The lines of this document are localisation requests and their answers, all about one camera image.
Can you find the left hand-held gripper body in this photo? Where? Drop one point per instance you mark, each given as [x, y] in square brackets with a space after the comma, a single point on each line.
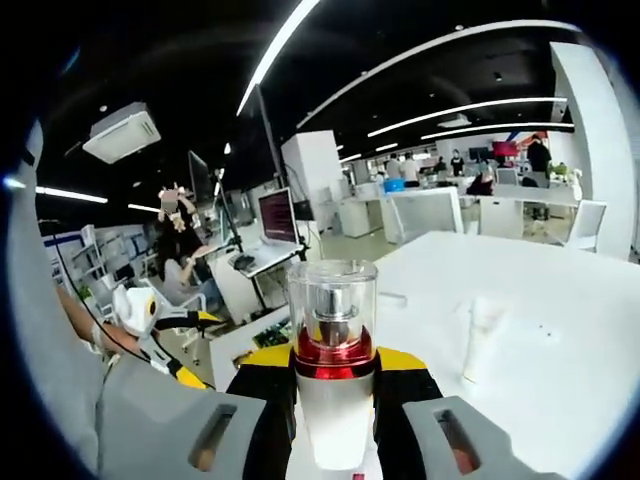
[132, 310]

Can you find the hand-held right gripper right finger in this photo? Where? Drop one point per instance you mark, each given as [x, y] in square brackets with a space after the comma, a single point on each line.
[400, 430]

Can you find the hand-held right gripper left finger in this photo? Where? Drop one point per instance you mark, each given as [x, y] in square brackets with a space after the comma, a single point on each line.
[272, 425]

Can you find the red-collared white skincare bottle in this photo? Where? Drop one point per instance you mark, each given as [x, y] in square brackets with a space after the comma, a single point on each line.
[335, 425]

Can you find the long white skincare tube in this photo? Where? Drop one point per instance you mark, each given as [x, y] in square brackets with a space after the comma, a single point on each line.
[480, 345]

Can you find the white storage shelf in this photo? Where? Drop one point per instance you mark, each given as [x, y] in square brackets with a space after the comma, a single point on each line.
[100, 250]

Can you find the person's left hand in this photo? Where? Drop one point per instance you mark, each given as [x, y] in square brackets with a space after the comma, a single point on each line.
[125, 345]

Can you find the green printed packet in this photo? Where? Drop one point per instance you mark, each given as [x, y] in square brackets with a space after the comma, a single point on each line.
[272, 335]

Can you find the person's grey clothing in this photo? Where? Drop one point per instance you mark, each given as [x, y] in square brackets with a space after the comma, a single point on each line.
[50, 350]

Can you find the white standing desk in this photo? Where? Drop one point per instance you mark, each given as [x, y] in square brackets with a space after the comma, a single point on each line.
[270, 257]

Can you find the black tripod stand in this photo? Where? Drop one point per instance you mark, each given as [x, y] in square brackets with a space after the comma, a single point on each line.
[230, 210]

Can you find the computer monitor with dark red screen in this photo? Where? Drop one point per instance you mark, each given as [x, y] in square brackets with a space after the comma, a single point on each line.
[277, 215]

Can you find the thin black monitor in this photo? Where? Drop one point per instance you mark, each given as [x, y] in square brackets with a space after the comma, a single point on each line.
[200, 177]

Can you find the ceiling air conditioner unit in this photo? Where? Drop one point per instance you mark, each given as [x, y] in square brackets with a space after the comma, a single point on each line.
[122, 132]

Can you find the white frosted-panel cabinet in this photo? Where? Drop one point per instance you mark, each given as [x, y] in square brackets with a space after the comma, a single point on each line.
[425, 215]

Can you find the white office desk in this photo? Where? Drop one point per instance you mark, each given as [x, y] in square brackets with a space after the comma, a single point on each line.
[500, 215]

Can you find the blue water bucket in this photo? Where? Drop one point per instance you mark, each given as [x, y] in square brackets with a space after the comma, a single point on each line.
[394, 185]

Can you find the curved ceiling light strip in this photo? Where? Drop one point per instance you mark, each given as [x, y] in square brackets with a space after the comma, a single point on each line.
[264, 70]

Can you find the white chair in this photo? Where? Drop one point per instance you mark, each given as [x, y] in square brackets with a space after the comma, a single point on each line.
[587, 225]

